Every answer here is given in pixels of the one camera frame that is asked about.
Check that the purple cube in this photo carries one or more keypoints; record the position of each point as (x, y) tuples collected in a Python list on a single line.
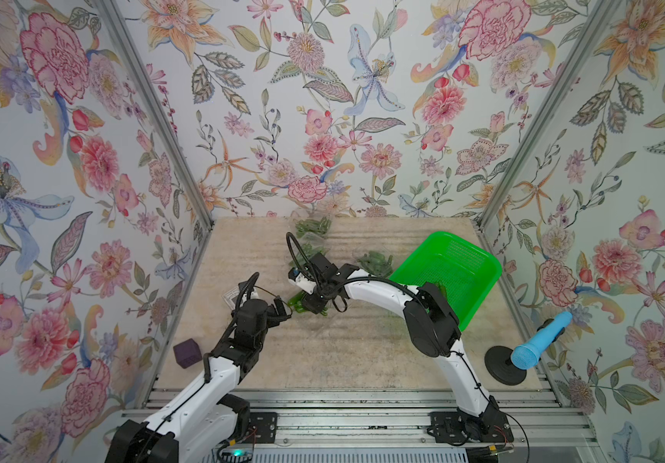
[(187, 353)]

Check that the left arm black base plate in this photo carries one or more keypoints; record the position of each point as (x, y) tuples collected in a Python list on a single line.
[(253, 428)]

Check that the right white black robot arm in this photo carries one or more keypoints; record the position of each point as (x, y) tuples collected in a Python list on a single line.
[(437, 292)]

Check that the black round microphone stand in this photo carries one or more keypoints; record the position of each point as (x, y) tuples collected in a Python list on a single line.
[(498, 361)]

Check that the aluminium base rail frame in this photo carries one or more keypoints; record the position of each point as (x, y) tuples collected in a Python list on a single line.
[(545, 428)]

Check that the aluminium corner post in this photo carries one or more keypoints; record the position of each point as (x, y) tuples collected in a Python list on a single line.
[(598, 19), (119, 33)]

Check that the right aluminium corner post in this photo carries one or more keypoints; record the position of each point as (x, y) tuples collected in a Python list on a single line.
[(598, 19)]

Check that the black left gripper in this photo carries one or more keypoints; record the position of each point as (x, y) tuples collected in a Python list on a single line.
[(275, 317)]

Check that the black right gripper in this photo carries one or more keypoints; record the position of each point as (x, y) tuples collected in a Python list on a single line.
[(312, 305)]

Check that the left aluminium corner post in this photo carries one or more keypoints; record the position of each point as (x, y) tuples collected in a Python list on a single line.
[(119, 33)]

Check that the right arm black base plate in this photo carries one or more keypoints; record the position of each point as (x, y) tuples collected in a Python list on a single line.
[(458, 428)]

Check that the green plastic mesh basket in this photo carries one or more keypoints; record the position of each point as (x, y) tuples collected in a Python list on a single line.
[(467, 272)]

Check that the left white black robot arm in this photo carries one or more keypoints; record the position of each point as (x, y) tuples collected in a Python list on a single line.
[(206, 415)]

